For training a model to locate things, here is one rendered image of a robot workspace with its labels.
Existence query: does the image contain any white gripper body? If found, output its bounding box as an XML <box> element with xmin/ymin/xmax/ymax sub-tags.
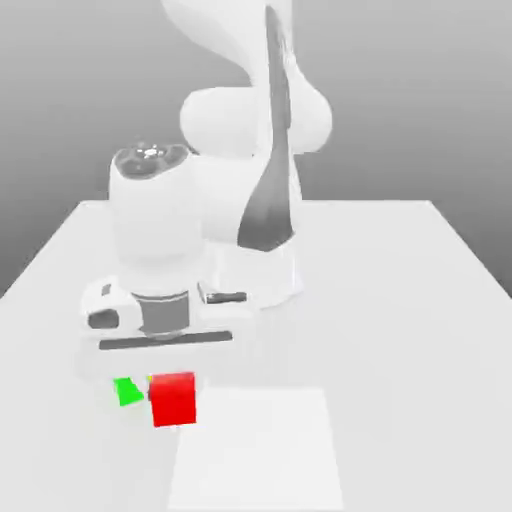
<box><xmin>75</xmin><ymin>329</ymin><xmax>255</xmax><ymax>385</ymax></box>

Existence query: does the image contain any small red cube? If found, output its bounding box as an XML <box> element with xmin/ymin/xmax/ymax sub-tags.
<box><xmin>146</xmin><ymin>370</ymin><xmax>198</xmax><ymax>429</ymax></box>

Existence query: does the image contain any small green cube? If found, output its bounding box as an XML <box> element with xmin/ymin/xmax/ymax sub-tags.
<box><xmin>112</xmin><ymin>376</ymin><xmax>146</xmax><ymax>408</ymax></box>

